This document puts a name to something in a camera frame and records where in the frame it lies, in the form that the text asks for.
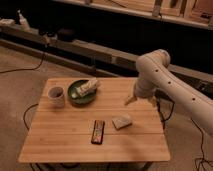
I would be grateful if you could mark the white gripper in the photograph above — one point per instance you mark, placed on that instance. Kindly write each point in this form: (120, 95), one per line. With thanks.
(143, 88)

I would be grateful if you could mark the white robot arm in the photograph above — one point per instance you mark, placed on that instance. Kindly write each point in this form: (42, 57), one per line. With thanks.
(153, 74)

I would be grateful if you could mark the white sponge block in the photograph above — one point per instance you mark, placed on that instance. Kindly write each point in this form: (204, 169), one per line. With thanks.
(121, 121)

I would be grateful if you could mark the dark candy bar package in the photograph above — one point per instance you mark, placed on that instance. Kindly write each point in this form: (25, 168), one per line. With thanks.
(98, 132)

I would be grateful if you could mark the wrapped sandwich on plate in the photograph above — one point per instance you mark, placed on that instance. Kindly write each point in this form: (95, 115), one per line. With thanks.
(88, 87)

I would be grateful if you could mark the green plate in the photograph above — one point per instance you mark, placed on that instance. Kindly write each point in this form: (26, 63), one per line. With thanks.
(74, 99)

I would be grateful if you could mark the wooden table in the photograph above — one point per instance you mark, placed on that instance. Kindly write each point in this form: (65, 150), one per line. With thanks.
(105, 130)

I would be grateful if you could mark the white mug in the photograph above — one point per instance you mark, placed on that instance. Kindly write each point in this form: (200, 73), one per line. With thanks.
(56, 97)

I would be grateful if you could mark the black box on ledge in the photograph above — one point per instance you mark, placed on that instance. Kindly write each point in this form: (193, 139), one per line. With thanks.
(66, 35)

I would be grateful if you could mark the white spray bottle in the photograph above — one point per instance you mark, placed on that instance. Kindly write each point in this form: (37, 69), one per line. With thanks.
(23, 21)

